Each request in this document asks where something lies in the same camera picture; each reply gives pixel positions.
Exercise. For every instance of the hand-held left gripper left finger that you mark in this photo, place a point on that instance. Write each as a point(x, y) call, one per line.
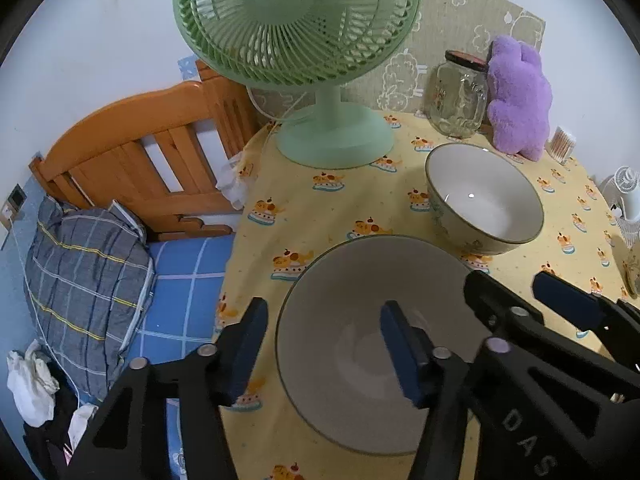
point(247, 345)

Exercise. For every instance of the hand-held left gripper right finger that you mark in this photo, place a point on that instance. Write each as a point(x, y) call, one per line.
point(400, 350)

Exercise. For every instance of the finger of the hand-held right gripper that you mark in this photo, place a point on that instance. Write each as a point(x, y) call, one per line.
point(565, 300)
point(495, 295)

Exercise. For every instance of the beige bowl green pattern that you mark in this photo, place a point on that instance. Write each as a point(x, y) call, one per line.
point(632, 272)

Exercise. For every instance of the beige floral ceramic bowl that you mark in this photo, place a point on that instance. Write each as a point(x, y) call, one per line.
point(330, 310)
point(485, 200)

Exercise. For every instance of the white fan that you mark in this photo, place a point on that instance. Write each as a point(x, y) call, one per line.
point(622, 200)

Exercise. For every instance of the yellow printed tablecloth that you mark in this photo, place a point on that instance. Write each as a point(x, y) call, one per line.
point(325, 220)

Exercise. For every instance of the cotton swab container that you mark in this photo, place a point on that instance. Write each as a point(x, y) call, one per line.
point(562, 145)

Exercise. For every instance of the clear plastic bag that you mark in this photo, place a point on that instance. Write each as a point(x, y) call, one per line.
point(230, 180)

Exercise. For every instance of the grey plaid pillow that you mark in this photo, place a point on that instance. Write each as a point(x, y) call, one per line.
point(85, 285)

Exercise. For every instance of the grey cloth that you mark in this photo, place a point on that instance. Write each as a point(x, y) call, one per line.
point(80, 420)

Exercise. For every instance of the purple plush toy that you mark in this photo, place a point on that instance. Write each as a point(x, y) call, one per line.
point(517, 100)

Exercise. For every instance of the glass jar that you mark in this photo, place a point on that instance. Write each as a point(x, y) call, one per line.
point(457, 95)

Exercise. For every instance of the wooden headboard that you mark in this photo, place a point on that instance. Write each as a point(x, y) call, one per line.
point(125, 160)

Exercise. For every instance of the green patterned board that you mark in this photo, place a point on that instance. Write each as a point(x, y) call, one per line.
point(450, 25)

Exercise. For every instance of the blue dotted paper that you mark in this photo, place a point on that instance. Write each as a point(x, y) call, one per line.
point(187, 67)

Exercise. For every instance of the green desk fan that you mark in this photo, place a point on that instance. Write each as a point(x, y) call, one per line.
point(300, 10)

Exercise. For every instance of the wall socket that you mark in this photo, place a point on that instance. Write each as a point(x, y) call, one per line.
point(15, 200)

